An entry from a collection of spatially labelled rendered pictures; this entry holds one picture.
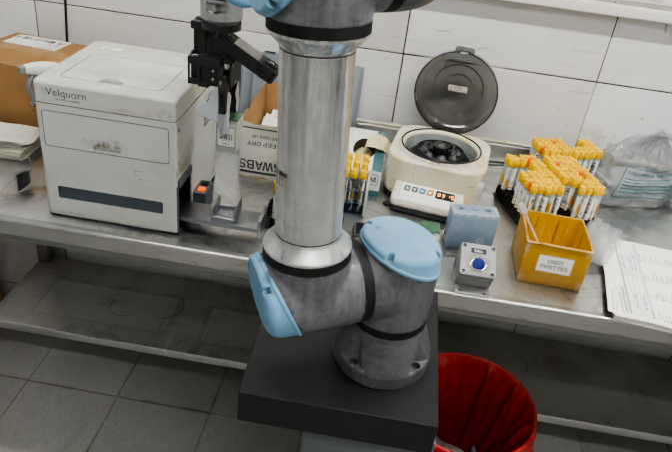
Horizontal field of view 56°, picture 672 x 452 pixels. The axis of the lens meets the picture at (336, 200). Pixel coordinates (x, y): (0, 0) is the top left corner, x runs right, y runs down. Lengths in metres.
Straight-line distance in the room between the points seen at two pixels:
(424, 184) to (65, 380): 1.38
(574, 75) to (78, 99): 1.23
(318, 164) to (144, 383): 1.63
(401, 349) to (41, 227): 0.81
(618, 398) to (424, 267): 1.39
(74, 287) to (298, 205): 1.56
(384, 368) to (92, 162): 0.72
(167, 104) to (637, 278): 1.02
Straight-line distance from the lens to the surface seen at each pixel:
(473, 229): 1.39
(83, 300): 2.19
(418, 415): 0.96
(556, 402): 2.06
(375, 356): 0.94
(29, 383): 2.34
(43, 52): 1.85
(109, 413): 2.20
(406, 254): 0.84
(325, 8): 0.65
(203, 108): 1.22
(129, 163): 1.32
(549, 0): 1.73
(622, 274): 1.49
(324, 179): 0.74
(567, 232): 1.48
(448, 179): 1.51
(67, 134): 1.35
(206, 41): 1.20
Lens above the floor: 1.64
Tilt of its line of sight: 30 degrees down
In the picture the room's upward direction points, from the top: 7 degrees clockwise
